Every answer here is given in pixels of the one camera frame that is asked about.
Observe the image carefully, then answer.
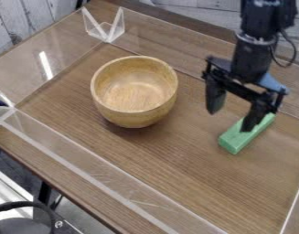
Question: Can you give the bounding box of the black cable loop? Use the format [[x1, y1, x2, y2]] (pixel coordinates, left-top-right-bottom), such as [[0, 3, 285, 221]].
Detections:
[[0, 200, 58, 234]]

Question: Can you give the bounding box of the clear acrylic front barrier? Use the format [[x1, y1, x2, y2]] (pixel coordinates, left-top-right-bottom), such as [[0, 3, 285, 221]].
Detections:
[[0, 91, 228, 234]]

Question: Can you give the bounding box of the light wooden bowl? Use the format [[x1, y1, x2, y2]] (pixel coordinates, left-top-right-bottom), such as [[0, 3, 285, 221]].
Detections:
[[91, 56, 178, 128]]

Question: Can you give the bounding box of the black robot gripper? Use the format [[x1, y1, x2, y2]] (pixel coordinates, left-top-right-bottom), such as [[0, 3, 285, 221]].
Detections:
[[202, 30, 289, 133]]

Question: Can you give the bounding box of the black table leg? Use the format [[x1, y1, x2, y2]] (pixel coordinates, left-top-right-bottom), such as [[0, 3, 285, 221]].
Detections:
[[38, 182, 53, 205]]

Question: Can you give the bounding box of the clear acrylic corner bracket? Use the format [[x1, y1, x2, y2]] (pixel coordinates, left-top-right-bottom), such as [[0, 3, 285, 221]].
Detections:
[[81, 7, 125, 43]]

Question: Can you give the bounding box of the green rectangular block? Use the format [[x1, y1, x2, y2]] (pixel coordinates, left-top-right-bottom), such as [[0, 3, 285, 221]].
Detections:
[[218, 113, 277, 154]]

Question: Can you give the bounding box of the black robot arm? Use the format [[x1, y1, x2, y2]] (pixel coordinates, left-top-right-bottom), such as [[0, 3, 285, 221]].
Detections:
[[202, 0, 299, 132]]

